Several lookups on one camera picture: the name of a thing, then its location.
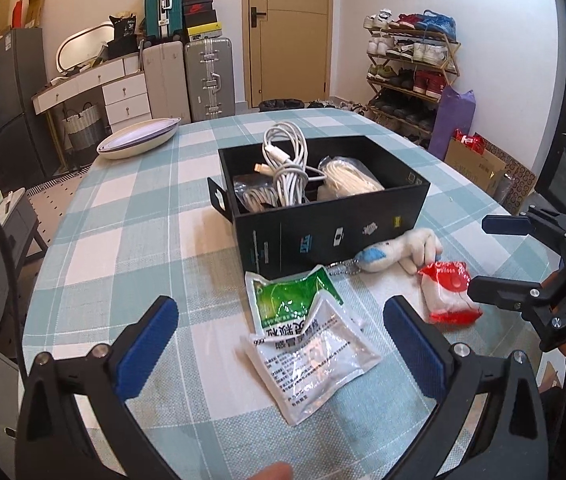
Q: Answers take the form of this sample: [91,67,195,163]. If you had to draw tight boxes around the white charging cable bundle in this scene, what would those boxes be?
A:
[253,120,327,208]

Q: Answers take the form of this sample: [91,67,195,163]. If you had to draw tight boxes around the oval white framed mirror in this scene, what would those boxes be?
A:
[56,22,114,73]

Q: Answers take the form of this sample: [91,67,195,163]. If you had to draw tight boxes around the stacked shoe boxes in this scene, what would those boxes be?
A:
[181,0,222,40]

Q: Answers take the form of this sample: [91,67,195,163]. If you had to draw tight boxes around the beige hard suitcase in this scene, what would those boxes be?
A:
[141,41,192,124]

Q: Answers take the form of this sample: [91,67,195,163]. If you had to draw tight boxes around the tan wooden door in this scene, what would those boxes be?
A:
[242,0,333,106]

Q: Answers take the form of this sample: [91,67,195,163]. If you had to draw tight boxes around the purple paper bag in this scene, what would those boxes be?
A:
[428,87,476,160]

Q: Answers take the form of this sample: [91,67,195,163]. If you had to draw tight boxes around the green white medicine packet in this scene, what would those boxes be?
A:
[245,266,344,337]

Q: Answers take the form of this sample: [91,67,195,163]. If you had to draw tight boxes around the white plush toy blue tips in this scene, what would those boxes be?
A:
[355,228,443,275]

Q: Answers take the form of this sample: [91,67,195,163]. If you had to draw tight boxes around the dark grey refrigerator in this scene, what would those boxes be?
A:
[0,28,60,188]

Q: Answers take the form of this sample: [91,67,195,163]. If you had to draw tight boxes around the white drawer dresser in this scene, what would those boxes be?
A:
[32,53,152,132]

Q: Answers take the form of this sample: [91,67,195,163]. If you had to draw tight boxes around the black bag on dresser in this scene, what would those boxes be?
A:
[108,12,138,60]

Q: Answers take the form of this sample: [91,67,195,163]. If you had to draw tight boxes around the white oval stacked plates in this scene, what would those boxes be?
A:
[97,118,181,160]

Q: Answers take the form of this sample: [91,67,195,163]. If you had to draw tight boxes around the bagged white rope coil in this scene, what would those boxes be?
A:
[317,155,386,201]

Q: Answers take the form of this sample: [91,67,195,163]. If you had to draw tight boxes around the person's left hand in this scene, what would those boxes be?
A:
[248,462,293,480]

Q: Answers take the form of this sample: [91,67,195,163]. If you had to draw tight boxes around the black cardboard box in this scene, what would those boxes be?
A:
[207,136,429,278]

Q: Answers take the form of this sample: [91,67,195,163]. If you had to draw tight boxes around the brown cardboard box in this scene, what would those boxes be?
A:
[444,130,537,214]

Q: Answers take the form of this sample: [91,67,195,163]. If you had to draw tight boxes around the teal hard suitcase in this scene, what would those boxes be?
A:
[144,0,184,41]

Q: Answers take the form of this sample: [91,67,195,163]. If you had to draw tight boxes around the black floor basket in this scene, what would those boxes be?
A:
[258,99,306,113]

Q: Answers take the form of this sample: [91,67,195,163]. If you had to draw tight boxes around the red white snack packet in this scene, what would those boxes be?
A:
[417,261,482,326]

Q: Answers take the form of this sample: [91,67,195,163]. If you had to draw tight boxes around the silver aluminium suitcase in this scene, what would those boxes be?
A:
[184,37,235,122]

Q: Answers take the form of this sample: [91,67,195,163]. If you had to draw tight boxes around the white printed medicine packet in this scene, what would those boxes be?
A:
[242,290,382,426]

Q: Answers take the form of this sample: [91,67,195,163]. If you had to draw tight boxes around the white grey laundry basket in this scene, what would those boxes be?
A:
[62,102,105,152]

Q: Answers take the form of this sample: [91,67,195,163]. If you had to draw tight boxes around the wooden shoe rack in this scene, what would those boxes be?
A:
[363,18,461,148]

